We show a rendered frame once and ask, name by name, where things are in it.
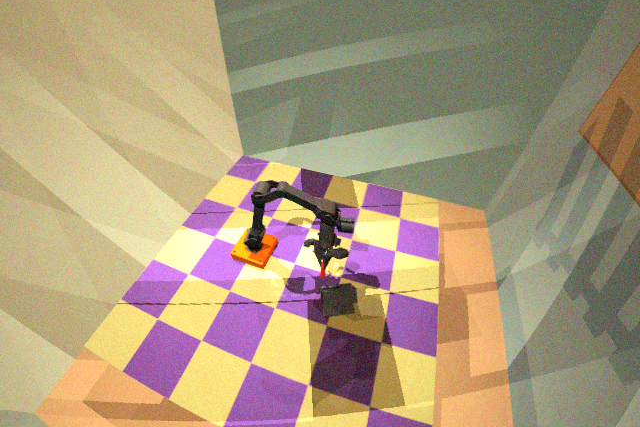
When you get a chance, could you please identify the dark grey sloped panel with hole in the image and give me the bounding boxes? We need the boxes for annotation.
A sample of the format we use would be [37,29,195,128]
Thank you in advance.
[320,283,358,317]

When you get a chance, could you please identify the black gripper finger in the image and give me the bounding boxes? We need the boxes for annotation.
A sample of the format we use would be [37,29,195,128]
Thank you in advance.
[323,253,333,270]
[313,250,326,268]

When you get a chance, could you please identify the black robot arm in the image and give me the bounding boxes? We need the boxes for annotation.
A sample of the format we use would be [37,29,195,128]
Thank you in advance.
[244,180,355,254]

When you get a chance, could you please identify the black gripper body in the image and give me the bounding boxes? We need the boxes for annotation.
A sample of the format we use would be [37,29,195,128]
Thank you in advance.
[303,231,349,260]

